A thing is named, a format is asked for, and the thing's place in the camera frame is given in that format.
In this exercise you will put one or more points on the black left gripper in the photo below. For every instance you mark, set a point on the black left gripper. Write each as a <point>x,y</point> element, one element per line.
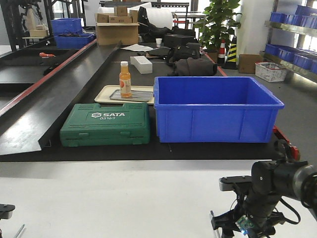
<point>6,211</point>

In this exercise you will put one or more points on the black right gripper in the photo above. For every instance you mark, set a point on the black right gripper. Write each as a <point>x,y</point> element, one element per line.
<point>259,208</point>

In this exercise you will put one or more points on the green-handled screwdriver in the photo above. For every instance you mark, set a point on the green-handled screwdriver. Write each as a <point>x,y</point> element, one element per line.
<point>218,231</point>
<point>19,231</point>

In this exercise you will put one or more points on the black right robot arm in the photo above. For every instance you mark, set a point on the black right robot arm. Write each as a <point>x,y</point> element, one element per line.
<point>289,178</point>

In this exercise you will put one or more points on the beige plastic tray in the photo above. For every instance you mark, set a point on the beige plastic tray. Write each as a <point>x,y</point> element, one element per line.
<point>104,96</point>

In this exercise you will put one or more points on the small metal tray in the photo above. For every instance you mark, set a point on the small metal tray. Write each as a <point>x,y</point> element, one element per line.
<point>137,96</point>

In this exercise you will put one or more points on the green circuit board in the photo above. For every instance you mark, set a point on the green circuit board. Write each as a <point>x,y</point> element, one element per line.
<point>244,224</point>

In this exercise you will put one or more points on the white work table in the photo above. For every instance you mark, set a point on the white work table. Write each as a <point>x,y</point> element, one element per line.
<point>116,199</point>

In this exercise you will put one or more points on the green SATA tool case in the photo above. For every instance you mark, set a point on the green SATA tool case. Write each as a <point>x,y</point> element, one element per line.
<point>95,125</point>

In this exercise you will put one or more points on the large blue plastic bin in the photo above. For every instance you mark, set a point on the large blue plastic bin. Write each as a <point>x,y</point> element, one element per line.
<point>214,109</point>

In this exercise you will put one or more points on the black yellow traffic cone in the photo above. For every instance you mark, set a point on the black yellow traffic cone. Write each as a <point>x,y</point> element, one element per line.
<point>231,62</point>

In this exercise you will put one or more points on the orange tool on conveyor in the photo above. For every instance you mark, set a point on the orange tool on conveyor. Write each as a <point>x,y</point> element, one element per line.
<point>45,55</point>

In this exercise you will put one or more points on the dark grey cloth bag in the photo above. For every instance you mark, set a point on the dark grey cloth bag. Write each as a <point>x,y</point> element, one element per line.
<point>194,67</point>

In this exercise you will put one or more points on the brown cardboard box on floor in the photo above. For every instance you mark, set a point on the brown cardboard box on floor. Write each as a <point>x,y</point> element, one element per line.
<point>247,63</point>

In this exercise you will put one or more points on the red white traffic cone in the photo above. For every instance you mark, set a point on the red white traffic cone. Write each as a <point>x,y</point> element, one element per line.
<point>221,53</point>

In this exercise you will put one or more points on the orange juice bottle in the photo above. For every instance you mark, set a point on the orange juice bottle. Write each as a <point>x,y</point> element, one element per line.
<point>125,80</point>

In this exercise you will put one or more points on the white foam block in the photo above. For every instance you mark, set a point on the white foam block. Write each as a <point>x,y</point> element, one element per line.
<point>142,64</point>

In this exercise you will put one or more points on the blue crate on conveyor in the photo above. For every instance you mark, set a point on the blue crate on conveyor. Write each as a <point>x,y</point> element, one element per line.
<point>73,41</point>

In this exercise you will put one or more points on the black box on table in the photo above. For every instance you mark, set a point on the black box on table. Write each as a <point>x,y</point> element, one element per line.
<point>172,40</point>

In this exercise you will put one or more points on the white paper cup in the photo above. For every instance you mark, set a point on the white paper cup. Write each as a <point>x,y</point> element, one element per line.
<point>158,42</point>

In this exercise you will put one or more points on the green potted plant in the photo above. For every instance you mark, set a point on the green potted plant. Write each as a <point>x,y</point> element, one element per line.
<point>218,24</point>

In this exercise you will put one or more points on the metal shelf rack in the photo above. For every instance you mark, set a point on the metal shelf rack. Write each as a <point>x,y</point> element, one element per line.
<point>289,24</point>

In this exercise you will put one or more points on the large cardboard box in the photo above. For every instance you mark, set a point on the large cardboard box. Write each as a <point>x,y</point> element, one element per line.
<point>113,33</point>

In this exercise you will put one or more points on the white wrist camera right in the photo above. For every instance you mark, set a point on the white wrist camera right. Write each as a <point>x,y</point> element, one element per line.
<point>235,183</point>

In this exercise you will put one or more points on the red conveyor end bracket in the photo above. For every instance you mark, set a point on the red conveyor end bracket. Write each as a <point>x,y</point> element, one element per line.
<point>284,138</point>

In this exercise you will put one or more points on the white wire basket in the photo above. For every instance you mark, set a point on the white wire basket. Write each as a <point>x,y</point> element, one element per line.
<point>270,71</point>

